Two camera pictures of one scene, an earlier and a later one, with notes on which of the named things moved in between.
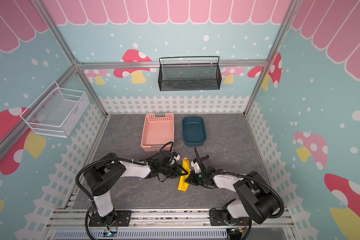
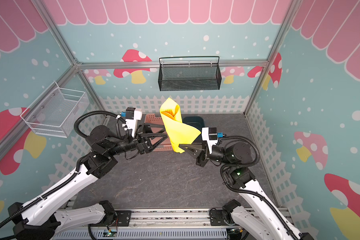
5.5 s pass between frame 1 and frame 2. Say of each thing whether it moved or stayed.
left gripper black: moved
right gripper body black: moved
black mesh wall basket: stayed
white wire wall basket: stayed
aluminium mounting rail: stayed
